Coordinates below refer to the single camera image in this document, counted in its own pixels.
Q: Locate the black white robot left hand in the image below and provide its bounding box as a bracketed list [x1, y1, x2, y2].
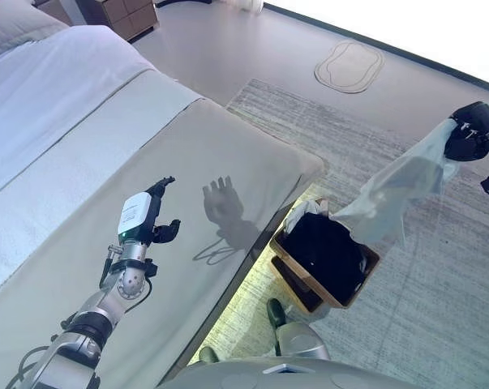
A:
[117, 175, 182, 247]

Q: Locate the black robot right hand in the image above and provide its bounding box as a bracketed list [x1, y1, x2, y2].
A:
[444, 100, 489, 163]

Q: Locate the small white cloth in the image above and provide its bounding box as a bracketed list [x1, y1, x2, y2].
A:
[328, 117, 461, 246]

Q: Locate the white shirt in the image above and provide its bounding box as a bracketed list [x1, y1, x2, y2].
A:
[283, 198, 330, 236]

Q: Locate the black garment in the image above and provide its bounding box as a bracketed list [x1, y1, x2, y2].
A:
[277, 212, 375, 305]

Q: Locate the bed with beige sheet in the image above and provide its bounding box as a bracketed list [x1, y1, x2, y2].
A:
[0, 0, 326, 389]

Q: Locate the brown woven laundry basket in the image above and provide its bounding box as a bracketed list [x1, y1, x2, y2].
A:
[268, 197, 381, 311]

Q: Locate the beige oval floor mat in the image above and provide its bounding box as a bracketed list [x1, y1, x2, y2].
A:
[313, 39, 386, 95]

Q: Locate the silver robot left leg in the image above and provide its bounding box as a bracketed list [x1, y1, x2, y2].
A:
[198, 346, 221, 364]

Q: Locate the silver robot leg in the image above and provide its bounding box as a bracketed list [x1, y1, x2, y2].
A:
[266, 297, 330, 361]
[198, 346, 221, 364]

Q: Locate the white duvet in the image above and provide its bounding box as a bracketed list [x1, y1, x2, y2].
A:
[0, 24, 156, 203]

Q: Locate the grey striped rug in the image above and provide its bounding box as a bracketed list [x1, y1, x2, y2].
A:
[187, 78, 489, 389]

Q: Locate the brown wooden nightstand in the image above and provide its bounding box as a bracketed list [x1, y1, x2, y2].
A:
[84, 0, 159, 41]

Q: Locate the silver robot right leg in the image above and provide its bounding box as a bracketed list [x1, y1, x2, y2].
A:
[266, 297, 330, 361]

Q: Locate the grey robot torso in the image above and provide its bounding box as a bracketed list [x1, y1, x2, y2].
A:
[154, 356, 423, 389]

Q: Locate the brown upholstered headboard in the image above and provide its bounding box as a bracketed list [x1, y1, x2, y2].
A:
[32, 0, 73, 26]

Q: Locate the beige pillow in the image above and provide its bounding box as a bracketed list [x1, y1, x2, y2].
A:
[0, 0, 69, 64]

